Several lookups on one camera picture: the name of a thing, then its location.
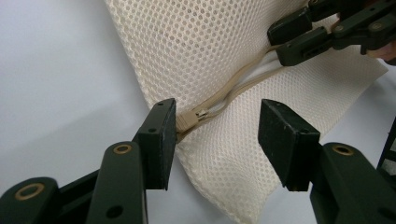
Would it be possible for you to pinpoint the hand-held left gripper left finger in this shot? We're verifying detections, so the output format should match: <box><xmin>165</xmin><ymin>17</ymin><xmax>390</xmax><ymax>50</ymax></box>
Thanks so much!
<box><xmin>132</xmin><ymin>98</ymin><xmax>178</xmax><ymax>191</ymax></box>

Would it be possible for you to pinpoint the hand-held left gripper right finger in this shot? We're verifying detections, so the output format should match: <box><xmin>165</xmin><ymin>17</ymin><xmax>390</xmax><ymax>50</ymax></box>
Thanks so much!
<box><xmin>257</xmin><ymin>98</ymin><xmax>322</xmax><ymax>192</ymax></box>

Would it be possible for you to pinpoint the white mesh laundry bag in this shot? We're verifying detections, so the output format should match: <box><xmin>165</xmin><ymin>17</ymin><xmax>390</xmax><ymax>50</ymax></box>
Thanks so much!
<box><xmin>104</xmin><ymin>0</ymin><xmax>389</xmax><ymax>224</ymax></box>

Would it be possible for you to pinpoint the black tripod stand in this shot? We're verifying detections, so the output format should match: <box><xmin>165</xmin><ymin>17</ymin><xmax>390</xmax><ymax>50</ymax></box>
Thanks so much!
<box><xmin>375</xmin><ymin>116</ymin><xmax>396</xmax><ymax>190</ymax></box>

